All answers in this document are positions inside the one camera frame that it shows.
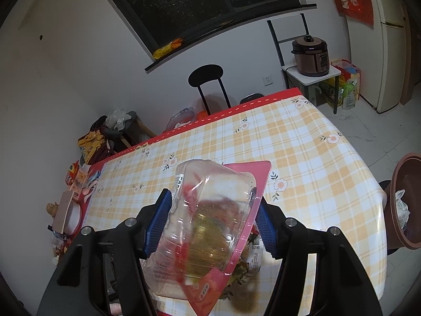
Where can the brown cardboard piece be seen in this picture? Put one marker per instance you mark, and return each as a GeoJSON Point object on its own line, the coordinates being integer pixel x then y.
{"type": "Point", "coordinates": [64, 210]}

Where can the black round-back chair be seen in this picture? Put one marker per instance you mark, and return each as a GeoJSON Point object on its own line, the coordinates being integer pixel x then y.
{"type": "Point", "coordinates": [205, 75]}

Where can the yellow green bag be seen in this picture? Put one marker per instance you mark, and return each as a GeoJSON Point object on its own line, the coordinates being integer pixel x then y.
{"type": "Point", "coordinates": [329, 92]}

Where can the pink blue printed packet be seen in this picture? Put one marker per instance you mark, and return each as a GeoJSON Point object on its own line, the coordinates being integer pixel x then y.
{"type": "Point", "coordinates": [87, 186]}

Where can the orange checked tablecloth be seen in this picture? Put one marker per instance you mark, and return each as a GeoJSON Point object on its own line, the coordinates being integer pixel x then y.
{"type": "Point", "coordinates": [296, 158]}

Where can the white fridge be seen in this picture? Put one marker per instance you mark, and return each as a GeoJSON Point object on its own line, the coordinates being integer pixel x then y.
{"type": "Point", "coordinates": [391, 56]}

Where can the pale green jug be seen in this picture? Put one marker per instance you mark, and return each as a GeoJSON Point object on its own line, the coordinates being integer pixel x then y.
{"type": "Point", "coordinates": [315, 95]}

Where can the clear plastic package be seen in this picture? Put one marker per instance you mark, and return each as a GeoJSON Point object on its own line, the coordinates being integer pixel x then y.
{"type": "Point", "coordinates": [210, 210]}

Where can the yellow brown snack bag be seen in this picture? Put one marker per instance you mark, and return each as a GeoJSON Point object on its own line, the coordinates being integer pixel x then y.
{"type": "Point", "coordinates": [90, 143]}

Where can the yellow snack packet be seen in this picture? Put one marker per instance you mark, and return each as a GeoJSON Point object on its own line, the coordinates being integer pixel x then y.
{"type": "Point", "coordinates": [167, 48]}

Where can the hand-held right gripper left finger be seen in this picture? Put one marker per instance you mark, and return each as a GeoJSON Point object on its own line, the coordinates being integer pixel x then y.
{"type": "Point", "coordinates": [158, 223]}

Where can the white wall socket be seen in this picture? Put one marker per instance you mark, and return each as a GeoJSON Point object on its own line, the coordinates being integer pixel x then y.
{"type": "Point", "coordinates": [267, 80]}

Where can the dark framed window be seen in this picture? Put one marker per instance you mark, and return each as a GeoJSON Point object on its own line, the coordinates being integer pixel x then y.
{"type": "Point", "coordinates": [197, 3]}

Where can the white-top black side rack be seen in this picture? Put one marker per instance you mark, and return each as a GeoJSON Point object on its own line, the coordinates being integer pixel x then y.
{"type": "Point", "coordinates": [306, 79]}

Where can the black stool seat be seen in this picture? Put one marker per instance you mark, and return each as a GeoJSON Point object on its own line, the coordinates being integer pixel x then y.
{"type": "Point", "coordinates": [251, 98]}

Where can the brown plastic bin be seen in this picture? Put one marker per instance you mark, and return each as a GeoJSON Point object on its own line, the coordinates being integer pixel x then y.
{"type": "Point", "coordinates": [411, 171]}

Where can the black bag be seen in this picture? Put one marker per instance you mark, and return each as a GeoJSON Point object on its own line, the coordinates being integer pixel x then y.
{"type": "Point", "coordinates": [100, 123]}

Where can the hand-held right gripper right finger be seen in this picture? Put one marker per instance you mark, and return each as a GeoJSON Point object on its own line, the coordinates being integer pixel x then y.
{"type": "Point", "coordinates": [266, 233]}

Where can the wooden stool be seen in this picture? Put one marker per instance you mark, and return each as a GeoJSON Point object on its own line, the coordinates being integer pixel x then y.
{"type": "Point", "coordinates": [141, 133]}

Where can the red green shopping bag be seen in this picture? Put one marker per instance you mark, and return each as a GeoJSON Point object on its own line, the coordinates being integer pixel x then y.
{"type": "Point", "coordinates": [348, 85]}

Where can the clear plastic tray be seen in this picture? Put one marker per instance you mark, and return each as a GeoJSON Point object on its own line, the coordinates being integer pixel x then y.
{"type": "Point", "coordinates": [181, 118]}

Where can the small brown figurine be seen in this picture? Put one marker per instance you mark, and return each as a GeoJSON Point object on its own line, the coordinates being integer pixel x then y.
{"type": "Point", "coordinates": [53, 210]}

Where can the crumpled clear plastic bag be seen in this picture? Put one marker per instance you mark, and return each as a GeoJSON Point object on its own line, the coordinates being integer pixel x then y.
{"type": "Point", "coordinates": [118, 117]}

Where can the white green plastic bag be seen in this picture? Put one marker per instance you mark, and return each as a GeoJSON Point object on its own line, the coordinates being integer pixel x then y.
{"type": "Point", "coordinates": [403, 207]}

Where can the red snack packets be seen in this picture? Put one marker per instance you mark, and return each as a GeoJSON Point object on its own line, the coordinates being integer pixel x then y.
{"type": "Point", "coordinates": [72, 174]}

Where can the black window sill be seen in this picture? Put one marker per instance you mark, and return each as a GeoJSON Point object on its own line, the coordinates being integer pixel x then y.
{"type": "Point", "coordinates": [204, 36]}

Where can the white printed packet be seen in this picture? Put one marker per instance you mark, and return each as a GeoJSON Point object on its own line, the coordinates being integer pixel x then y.
{"type": "Point", "coordinates": [256, 253]}

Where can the brown pressure cooker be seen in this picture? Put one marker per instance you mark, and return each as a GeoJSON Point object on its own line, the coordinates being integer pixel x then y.
{"type": "Point", "coordinates": [310, 57]}

